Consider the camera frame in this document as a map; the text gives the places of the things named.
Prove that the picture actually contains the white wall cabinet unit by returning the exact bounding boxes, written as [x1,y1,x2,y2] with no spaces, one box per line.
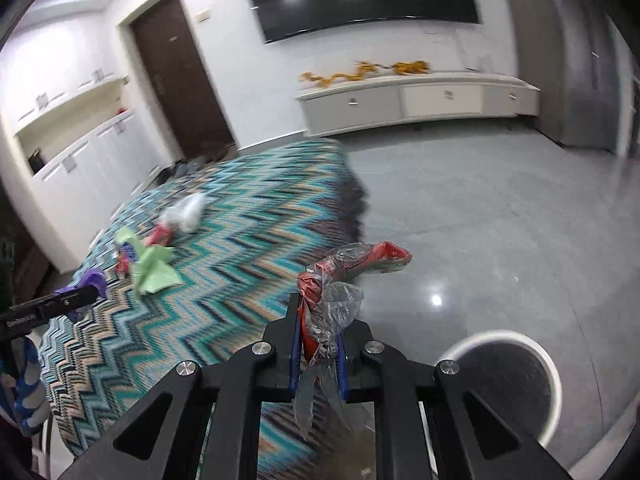
[0,10,152,274]

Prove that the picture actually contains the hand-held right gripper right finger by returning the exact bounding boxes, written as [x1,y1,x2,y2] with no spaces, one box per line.
[336,323,577,480]

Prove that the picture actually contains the zigzag patterned rug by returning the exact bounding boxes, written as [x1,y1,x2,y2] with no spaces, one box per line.
[37,138,372,462]

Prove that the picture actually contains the person's left hand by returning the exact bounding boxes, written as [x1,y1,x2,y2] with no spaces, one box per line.
[0,335,52,437]

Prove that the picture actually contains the golden tiger figurine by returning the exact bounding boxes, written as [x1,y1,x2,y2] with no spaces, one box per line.
[393,60,432,76]

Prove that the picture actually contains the clear plastic bag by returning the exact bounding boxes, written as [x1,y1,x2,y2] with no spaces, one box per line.
[159,192,207,234]

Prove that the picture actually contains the green crumpled paper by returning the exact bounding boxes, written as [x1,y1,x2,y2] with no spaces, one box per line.
[116,227,177,296]

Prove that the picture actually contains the white and grey television cabinet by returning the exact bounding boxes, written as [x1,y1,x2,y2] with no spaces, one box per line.
[295,70,542,137]

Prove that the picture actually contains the red and clear plastic wrapper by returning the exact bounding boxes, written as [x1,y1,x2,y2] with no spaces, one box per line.
[292,241,414,441]

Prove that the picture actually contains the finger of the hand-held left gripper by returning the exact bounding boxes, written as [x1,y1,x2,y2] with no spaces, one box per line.
[36,285,100,320]

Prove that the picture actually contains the purple wrapper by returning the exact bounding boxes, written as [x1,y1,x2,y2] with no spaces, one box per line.
[55,269,109,322]

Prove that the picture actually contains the red and blue small wrapper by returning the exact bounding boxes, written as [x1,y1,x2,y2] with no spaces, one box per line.
[114,242,144,279]

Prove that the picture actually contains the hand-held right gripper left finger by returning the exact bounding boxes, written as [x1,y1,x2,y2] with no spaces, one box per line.
[55,293,304,480]

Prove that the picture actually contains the dark brown door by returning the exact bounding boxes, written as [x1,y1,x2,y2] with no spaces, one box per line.
[128,0,236,162]

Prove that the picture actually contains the white trash bin black liner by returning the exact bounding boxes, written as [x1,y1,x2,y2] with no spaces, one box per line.
[440,329,564,456]

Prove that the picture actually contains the grey refrigerator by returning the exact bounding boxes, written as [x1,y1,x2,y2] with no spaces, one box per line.
[537,0,632,156]

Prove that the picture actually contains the golden dragon figurine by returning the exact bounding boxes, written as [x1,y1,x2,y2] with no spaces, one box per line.
[350,61,395,83]
[300,70,351,89]

